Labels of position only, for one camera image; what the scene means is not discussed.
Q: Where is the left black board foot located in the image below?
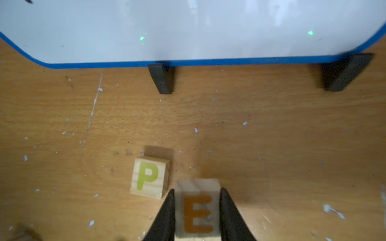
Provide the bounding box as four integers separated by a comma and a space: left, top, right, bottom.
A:
148, 63, 175, 94

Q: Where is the wooden block green P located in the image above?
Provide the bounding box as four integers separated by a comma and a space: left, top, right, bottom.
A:
130, 156, 170, 199

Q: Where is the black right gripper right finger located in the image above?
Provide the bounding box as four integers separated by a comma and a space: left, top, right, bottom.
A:
220, 187, 256, 241

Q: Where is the black board foot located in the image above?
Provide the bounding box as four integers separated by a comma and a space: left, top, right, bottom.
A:
321, 53, 374, 92
148, 63, 175, 94

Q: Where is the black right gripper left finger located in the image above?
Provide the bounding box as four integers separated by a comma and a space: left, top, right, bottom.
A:
143, 189, 176, 241

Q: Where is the wooden block orange E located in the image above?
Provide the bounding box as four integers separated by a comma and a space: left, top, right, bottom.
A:
175, 179, 221, 239

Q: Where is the right black board foot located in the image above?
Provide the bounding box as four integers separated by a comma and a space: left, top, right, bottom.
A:
321, 53, 374, 92

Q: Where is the white board reading PEAR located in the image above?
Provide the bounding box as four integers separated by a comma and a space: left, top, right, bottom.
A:
1, 1, 386, 69

